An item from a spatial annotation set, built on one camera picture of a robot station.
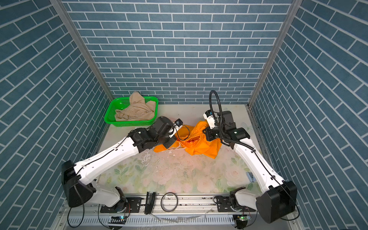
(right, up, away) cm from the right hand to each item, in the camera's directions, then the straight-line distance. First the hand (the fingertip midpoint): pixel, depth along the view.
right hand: (203, 128), depth 78 cm
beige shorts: (-48, +12, +30) cm, 57 cm away
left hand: (-16, -3, -1) cm, 17 cm away
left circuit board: (-43, -46, -6) cm, 63 cm away
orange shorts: (-6, -6, +4) cm, 9 cm away
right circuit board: (+20, -44, -7) cm, 49 cm away
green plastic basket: (-64, +17, +37) cm, 76 cm away
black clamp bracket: (-28, -37, -7) cm, 47 cm away
